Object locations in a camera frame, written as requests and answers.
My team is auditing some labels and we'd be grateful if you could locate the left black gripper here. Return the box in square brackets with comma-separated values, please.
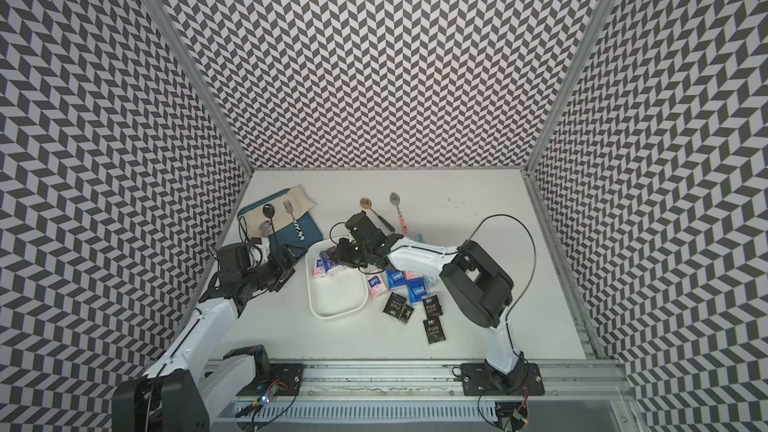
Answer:
[243, 243, 308, 292]

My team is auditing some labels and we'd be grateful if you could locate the cartoon dark blue tissue pack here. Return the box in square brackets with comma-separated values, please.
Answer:
[319, 251, 338, 273]

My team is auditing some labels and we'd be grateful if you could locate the pink white tissue pack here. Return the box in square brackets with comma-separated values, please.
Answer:
[312, 258, 328, 279]

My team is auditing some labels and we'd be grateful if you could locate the white plastic storage box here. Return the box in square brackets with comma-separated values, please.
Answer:
[304, 240, 369, 320]

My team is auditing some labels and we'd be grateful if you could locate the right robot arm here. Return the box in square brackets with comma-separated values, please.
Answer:
[330, 212, 521, 376]

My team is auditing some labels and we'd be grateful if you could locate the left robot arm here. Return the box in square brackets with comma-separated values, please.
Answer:
[111, 241, 306, 431]

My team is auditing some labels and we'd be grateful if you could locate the blue tissue pack middle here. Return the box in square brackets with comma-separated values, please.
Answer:
[385, 269, 407, 290]

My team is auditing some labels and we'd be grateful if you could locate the teal rectangular tray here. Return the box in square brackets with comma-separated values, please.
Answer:
[237, 185, 323, 255]

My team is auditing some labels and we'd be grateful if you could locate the black sachet left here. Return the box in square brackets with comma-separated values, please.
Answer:
[383, 293, 408, 319]

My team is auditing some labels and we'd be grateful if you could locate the blue tissue pack lower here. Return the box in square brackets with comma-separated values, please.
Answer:
[407, 277, 427, 304]

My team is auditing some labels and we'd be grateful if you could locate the black spoon on tray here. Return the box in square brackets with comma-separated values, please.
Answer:
[260, 203, 275, 237]

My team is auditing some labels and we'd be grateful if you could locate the small black sachet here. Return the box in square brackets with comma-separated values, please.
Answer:
[398, 305, 414, 324]

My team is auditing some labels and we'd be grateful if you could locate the beige cloth napkin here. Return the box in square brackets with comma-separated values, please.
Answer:
[254, 185, 316, 222]

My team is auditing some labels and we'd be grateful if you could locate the black sachet upper right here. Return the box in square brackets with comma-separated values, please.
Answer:
[422, 295, 442, 319]

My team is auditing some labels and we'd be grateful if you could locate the black sachet lower right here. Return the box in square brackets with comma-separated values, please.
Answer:
[423, 317, 446, 344]

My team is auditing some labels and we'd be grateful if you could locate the gold spoon green handle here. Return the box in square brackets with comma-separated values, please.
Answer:
[359, 197, 395, 233]

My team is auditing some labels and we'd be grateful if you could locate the silver spoon pink handle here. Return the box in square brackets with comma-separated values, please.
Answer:
[390, 192, 409, 235]

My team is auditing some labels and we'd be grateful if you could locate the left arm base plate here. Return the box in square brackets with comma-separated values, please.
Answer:
[239, 362, 305, 397]

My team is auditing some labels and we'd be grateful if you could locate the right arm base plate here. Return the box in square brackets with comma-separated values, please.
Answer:
[459, 361, 545, 397]

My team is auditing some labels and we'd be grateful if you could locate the aluminium front rail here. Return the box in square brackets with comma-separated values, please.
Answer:
[134, 359, 631, 402]

